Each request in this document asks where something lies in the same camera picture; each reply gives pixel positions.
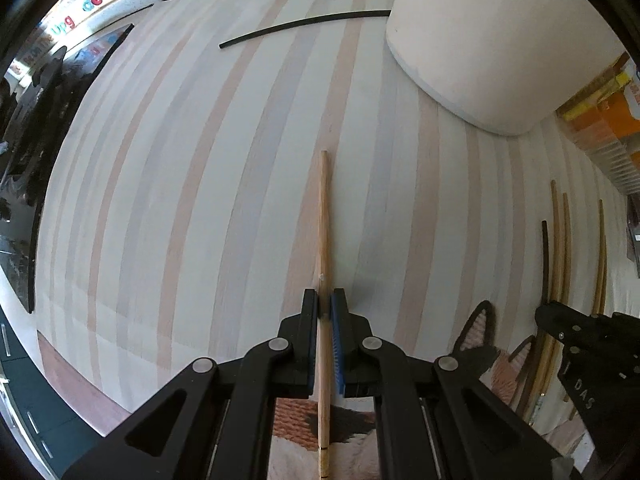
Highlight colourful wall stickers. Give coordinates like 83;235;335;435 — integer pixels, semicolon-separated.
9;0;153;77

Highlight wooden chopstick green print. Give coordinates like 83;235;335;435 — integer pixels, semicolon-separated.
594;198;608;317

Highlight cream round chopstick holder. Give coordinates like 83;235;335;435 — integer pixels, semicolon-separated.
384;0;632;136

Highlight striped cat print mat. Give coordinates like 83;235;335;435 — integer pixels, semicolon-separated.
34;0;640;480

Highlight black gas stove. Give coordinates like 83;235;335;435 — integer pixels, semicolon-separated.
0;24;136;316

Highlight dark chopstick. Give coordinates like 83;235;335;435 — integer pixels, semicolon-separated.
541;219;551;311
218;9;392;51

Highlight clear plastic organiser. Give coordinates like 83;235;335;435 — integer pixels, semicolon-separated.
554;52;640;197

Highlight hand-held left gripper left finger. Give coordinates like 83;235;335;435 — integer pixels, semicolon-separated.
62;287;321;480

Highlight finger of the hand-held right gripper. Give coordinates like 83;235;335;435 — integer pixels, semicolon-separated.
534;302;619;350

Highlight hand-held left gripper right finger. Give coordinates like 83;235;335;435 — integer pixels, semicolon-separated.
330;287;572;480

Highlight light wooden banded chopstick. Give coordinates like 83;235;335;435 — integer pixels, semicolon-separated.
317;149;332;480

